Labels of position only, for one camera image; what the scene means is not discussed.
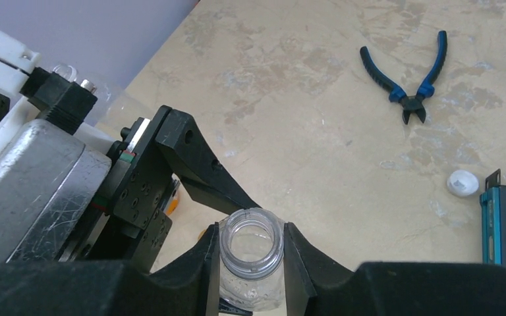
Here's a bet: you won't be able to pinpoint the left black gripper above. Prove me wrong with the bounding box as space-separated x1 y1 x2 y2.
61 106 259 273

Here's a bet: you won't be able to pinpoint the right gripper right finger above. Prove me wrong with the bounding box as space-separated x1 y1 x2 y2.
283 223 506 315

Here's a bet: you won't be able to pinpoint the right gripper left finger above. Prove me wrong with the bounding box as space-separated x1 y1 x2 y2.
0 224 220 315

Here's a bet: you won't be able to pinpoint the white bottle cap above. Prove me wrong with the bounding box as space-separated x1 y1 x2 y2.
446 170 480 198

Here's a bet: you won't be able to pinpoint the orange juice bottle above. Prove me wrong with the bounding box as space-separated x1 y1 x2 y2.
164 178 181 216

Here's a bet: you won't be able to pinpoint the blue handled pliers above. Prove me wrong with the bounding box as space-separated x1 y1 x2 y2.
359 30 449 126

